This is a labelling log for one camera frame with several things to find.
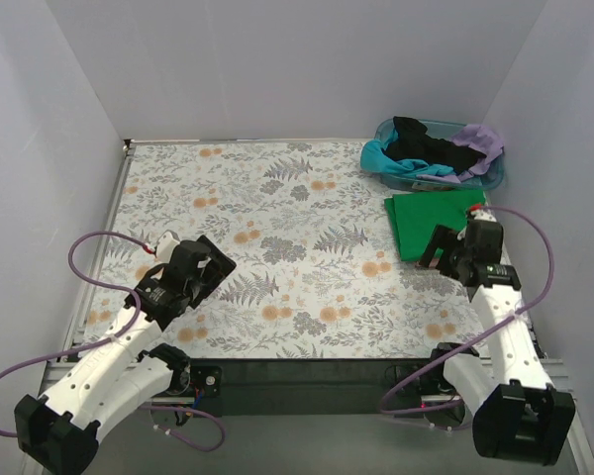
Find lavender t shirt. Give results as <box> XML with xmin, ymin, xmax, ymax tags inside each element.
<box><xmin>415</xmin><ymin>123</ymin><xmax>506</xmax><ymax>184</ymax></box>

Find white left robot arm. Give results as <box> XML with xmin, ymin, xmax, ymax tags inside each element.
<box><xmin>15</xmin><ymin>232</ymin><xmax>237</xmax><ymax>474</ymax></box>

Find green t shirt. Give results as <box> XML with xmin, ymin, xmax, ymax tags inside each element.
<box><xmin>384</xmin><ymin>190</ymin><xmax>486</xmax><ymax>262</ymax></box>

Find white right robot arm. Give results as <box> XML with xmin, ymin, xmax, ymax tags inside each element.
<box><xmin>420</xmin><ymin>216</ymin><xmax>575</xmax><ymax>466</ymax></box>

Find folded pink t shirt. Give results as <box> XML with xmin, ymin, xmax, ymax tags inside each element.
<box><xmin>415</xmin><ymin>259</ymin><xmax>439</xmax><ymax>270</ymax></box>

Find black t shirt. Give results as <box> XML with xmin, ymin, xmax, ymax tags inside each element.
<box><xmin>384</xmin><ymin>117</ymin><xmax>486</xmax><ymax>174</ymax></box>

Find teal plastic laundry basket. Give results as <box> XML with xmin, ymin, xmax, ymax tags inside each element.
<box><xmin>378</xmin><ymin>120</ymin><xmax>505</xmax><ymax>191</ymax></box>

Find teal t shirt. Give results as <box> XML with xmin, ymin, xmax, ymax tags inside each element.
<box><xmin>359</xmin><ymin>140</ymin><xmax>459</xmax><ymax>183</ymax></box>

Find aluminium frame rail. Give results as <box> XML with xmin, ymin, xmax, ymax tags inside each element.
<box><xmin>35</xmin><ymin>359</ymin><xmax>575</xmax><ymax>405</ymax></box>

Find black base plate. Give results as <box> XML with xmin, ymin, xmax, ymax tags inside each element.
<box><xmin>143</xmin><ymin>358</ymin><xmax>476</xmax><ymax>420</ymax></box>

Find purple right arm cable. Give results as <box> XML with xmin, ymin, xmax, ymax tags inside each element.
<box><xmin>379</xmin><ymin>205</ymin><xmax>556</xmax><ymax>432</ymax></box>

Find floral table cloth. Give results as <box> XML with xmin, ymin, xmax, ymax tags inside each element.
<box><xmin>84</xmin><ymin>142</ymin><xmax>482</xmax><ymax>358</ymax></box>

